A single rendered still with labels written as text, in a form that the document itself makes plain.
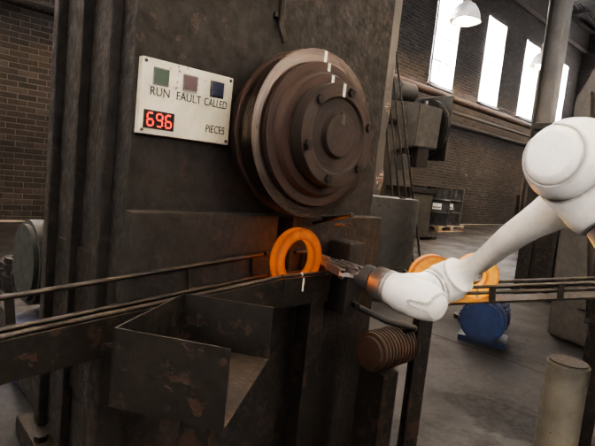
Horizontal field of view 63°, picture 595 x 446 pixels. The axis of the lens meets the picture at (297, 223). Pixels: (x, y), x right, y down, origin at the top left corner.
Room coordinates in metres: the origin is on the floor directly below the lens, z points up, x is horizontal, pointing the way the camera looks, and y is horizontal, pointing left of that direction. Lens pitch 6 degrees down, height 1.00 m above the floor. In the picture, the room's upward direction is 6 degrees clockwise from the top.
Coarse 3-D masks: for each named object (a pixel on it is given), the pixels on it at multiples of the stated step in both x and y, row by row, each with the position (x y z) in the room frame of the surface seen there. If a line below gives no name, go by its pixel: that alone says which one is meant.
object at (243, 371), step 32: (128, 320) 0.81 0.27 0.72; (160, 320) 0.92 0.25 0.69; (192, 320) 1.02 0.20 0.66; (224, 320) 1.01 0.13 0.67; (256, 320) 0.99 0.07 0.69; (128, 352) 0.77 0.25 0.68; (160, 352) 0.75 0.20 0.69; (192, 352) 0.74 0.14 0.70; (224, 352) 0.73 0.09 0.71; (256, 352) 0.99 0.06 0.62; (128, 384) 0.76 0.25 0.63; (160, 384) 0.75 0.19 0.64; (192, 384) 0.74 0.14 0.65; (224, 384) 0.73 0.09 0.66; (160, 416) 0.75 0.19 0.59; (192, 416) 0.74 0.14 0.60; (224, 416) 0.73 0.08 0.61
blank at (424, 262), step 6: (420, 258) 1.57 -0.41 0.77; (426, 258) 1.56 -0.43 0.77; (432, 258) 1.56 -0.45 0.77; (438, 258) 1.57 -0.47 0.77; (444, 258) 1.57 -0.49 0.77; (414, 264) 1.56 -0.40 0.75; (420, 264) 1.56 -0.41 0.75; (426, 264) 1.56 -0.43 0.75; (432, 264) 1.56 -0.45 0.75; (408, 270) 1.58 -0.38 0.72; (414, 270) 1.55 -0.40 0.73; (420, 270) 1.56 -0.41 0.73
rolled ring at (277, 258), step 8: (288, 232) 1.38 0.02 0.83; (296, 232) 1.38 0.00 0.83; (304, 232) 1.41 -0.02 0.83; (312, 232) 1.43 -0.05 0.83; (280, 240) 1.36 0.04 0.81; (288, 240) 1.36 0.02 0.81; (296, 240) 1.39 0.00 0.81; (304, 240) 1.43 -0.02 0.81; (312, 240) 1.43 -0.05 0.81; (280, 248) 1.35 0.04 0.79; (288, 248) 1.37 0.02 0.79; (312, 248) 1.44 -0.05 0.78; (320, 248) 1.46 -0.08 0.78; (272, 256) 1.35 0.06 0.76; (280, 256) 1.35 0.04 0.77; (312, 256) 1.45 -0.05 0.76; (320, 256) 1.46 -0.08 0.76; (272, 264) 1.35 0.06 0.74; (280, 264) 1.35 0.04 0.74; (312, 264) 1.45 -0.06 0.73; (320, 264) 1.46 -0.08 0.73; (272, 272) 1.36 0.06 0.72; (280, 272) 1.35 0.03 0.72; (304, 272) 1.45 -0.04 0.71
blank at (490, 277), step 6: (462, 258) 1.59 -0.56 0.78; (492, 270) 1.59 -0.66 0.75; (486, 276) 1.59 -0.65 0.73; (492, 276) 1.59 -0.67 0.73; (498, 276) 1.60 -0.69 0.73; (480, 282) 1.61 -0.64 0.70; (486, 282) 1.59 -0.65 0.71; (492, 282) 1.60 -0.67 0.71; (480, 288) 1.59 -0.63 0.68; (486, 288) 1.59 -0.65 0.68
